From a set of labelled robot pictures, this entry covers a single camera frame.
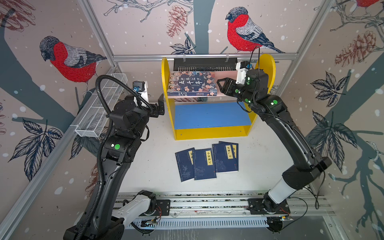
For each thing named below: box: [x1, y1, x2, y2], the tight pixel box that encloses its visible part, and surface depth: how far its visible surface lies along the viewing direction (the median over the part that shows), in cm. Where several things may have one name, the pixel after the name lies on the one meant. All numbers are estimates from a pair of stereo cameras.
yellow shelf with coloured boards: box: [258, 54, 276, 95], surface depth 67 cm
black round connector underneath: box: [266, 216, 283, 234], surface depth 71 cm
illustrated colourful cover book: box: [167, 71, 218, 96], surface depth 72 cm
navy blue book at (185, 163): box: [175, 147, 195, 182], surface depth 90 cm
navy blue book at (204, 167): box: [193, 148, 217, 181], surface depth 89 cm
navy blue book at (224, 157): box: [212, 143, 236, 173], surface depth 92 cm
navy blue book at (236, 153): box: [218, 141, 239, 172], surface depth 94 cm
